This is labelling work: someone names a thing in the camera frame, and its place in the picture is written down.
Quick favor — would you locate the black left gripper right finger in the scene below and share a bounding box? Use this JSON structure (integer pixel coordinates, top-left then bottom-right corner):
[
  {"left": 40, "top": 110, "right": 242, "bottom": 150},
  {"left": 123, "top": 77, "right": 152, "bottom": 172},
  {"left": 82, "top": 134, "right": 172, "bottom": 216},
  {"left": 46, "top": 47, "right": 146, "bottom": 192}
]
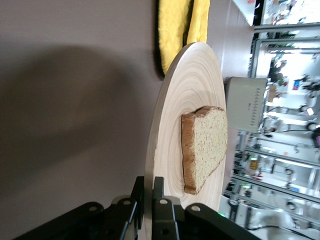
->
[{"left": 152, "top": 176, "right": 185, "bottom": 240}]

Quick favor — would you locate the brown table cover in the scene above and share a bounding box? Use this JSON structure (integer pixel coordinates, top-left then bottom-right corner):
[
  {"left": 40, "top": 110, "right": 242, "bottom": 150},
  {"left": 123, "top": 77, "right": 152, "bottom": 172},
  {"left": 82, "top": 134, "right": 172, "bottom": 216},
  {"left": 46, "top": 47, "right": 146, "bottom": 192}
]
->
[{"left": 0, "top": 0, "right": 256, "bottom": 240}]

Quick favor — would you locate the brown bread slice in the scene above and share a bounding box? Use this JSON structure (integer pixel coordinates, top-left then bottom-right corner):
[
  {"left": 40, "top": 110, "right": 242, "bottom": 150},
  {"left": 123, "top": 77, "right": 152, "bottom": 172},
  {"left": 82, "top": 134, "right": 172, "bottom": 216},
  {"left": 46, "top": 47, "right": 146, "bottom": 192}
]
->
[{"left": 181, "top": 106, "right": 229, "bottom": 196}]

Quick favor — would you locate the beige and chrome toaster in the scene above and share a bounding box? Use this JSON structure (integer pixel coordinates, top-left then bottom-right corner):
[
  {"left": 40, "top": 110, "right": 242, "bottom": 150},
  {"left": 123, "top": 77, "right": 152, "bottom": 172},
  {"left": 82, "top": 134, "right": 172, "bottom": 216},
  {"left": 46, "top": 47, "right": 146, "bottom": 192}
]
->
[{"left": 224, "top": 76, "right": 270, "bottom": 135}]

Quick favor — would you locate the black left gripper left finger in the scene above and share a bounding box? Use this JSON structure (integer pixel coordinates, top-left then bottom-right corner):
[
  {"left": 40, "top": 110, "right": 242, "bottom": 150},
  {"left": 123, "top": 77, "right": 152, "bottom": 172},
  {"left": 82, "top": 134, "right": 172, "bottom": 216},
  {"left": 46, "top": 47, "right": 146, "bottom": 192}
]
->
[{"left": 109, "top": 176, "right": 146, "bottom": 240}]

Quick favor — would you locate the round wooden plate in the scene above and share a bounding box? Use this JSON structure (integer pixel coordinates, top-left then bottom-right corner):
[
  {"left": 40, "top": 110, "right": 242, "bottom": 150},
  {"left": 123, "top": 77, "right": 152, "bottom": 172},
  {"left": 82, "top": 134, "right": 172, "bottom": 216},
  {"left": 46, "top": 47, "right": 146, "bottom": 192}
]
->
[{"left": 143, "top": 41, "right": 229, "bottom": 240}]

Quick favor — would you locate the yellow quilted oven mitt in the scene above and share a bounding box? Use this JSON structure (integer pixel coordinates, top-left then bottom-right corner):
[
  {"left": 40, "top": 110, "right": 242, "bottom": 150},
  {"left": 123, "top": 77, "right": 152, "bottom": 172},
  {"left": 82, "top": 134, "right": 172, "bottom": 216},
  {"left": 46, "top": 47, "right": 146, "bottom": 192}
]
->
[
  {"left": 154, "top": 0, "right": 195, "bottom": 79},
  {"left": 186, "top": 0, "right": 211, "bottom": 47}
]

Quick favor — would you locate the background aluminium shelving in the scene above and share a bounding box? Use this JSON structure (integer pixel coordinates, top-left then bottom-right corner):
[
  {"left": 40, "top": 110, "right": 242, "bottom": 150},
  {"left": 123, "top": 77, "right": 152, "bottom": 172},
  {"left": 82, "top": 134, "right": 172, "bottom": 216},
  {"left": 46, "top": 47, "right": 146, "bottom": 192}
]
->
[{"left": 232, "top": 22, "right": 320, "bottom": 226}]

